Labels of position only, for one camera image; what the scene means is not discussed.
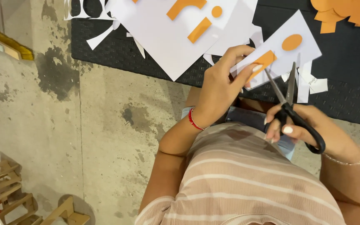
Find person's right hand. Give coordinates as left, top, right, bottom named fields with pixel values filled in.
left=263, top=103, right=360, bottom=164

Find person's left hand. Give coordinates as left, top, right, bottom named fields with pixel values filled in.
left=190, top=45, right=264, bottom=128

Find black scissors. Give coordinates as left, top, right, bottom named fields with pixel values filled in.
left=264, top=61, right=326, bottom=155

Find small white sheet orange shapes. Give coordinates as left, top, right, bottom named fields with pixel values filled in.
left=230, top=9, right=323, bottom=91

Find light blue denim shorts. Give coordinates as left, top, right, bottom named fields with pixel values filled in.
left=181, top=106, right=296, bottom=160

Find white paper scrap with writing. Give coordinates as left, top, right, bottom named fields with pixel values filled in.
left=307, top=76, right=329, bottom=95

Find long white paper strip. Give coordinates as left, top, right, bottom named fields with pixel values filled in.
left=296, top=61, right=313, bottom=104

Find plain white paper sheet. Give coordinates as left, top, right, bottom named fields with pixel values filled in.
left=203, top=0, right=265, bottom=66

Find black woven table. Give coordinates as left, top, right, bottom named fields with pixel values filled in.
left=71, top=0, right=360, bottom=130

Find large white sheet orange shapes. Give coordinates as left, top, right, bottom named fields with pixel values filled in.
left=105, top=0, right=240, bottom=82

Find white pointed paper scrap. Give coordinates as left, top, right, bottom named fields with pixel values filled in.
left=126, top=32, right=146, bottom=59

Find beige striped shirt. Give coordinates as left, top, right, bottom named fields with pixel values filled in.
left=134, top=122, right=348, bottom=225

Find heap of orange paper cutouts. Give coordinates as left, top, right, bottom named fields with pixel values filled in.
left=310, top=0, right=360, bottom=34

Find white forked paper scrap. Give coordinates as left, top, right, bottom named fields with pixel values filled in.
left=86, top=20, right=122, bottom=51

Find black and white cutout sheet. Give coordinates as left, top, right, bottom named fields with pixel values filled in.
left=63, top=0, right=115, bottom=21

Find yellow bristle broom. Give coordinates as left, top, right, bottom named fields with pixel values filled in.
left=0, top=21, right=35, bottom=62

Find wooden rack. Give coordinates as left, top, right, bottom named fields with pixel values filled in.
left=0, top=147, right=92, bottom=225

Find thin gold bracelet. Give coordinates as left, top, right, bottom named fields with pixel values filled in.
left=322, top=147, right=360, bottom=166

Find red bead bracelet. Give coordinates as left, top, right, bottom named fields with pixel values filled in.
left=188, top=107, right=206, bottom=131

